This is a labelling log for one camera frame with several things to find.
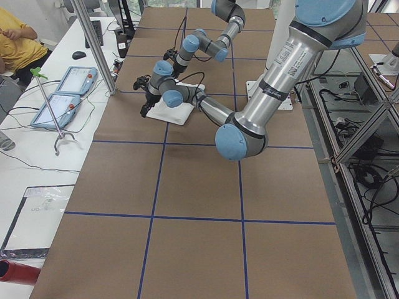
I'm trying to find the white printed t-shirt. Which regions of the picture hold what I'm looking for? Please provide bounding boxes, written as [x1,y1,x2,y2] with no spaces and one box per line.
[146,77,205,125]

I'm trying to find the person in yellow shirt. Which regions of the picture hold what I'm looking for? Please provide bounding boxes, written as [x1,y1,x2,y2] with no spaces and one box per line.
[1,8,52,87]

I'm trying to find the black keyboard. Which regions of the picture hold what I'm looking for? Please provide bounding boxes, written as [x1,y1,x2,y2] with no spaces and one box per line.
[91,20,103,47]

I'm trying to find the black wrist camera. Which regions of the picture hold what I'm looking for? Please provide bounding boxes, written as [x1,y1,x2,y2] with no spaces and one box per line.
[163,49,178,62]
[133,75,151,91]

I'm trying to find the far blue teach pendant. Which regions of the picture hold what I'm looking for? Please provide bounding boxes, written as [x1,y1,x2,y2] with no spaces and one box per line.
[56,66,98,96]

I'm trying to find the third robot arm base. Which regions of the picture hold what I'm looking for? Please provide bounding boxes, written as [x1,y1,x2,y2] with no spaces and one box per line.
[369,43,398,76]

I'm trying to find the near blue teach pendant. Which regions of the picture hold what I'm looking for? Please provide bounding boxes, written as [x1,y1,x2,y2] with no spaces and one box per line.
[30,93,81,129]

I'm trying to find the red cardboard tube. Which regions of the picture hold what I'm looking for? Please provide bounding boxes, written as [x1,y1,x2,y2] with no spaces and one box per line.
[1,260,41,285]

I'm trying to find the metal reacher grabber tool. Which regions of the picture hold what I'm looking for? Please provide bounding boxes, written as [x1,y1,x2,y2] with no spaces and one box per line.
[30,67,79,156]

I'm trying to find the blue teach pendant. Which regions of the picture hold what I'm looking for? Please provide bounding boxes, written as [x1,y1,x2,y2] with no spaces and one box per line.
[56,66,98,96]
[30,93,81,129]

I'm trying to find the black monitor stand base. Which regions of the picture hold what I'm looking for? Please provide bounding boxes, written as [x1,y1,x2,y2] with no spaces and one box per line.
[114,28,135,58]

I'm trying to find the aluminium frame post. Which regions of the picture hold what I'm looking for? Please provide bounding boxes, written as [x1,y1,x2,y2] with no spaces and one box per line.
[71,0,117,95]

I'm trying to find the black computer mouse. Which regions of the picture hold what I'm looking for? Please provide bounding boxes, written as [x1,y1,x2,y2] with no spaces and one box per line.
[72,51,87,60]

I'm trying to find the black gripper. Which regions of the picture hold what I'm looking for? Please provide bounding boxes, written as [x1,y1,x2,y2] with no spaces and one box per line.
[172,62,186,78]
[140,91,161,118]

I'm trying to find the black thin cable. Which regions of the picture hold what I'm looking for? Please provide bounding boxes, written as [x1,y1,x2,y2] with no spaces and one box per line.
[0,77,96,174]

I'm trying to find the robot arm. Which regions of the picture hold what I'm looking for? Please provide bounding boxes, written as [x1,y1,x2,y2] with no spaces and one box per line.
[172,1,246,77]
[133,1,368,161]

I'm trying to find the plastic garment bag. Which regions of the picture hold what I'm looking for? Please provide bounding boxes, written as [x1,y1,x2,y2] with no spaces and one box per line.
[1,184,74,260]

